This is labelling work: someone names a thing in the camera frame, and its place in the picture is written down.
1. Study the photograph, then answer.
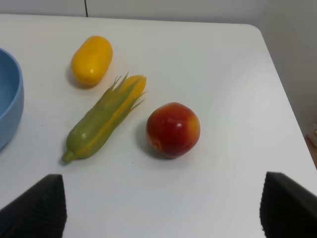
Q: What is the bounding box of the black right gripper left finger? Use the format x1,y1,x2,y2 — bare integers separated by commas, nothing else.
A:
0,174,67,238

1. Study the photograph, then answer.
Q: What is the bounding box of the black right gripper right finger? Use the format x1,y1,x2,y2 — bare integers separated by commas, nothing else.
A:
260,172,317,238

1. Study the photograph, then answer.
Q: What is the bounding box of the red yellow peach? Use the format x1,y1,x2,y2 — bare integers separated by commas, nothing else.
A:
146,102,201,158

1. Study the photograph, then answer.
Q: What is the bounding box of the yellow mango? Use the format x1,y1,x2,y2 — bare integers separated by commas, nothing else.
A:
71,36,113,86

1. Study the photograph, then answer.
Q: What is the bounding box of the blue plastic bowl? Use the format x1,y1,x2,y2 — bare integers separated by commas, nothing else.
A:
0,49,24,148

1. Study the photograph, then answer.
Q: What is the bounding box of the green husked corn cob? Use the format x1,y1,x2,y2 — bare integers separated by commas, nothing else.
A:
61,75,147,164

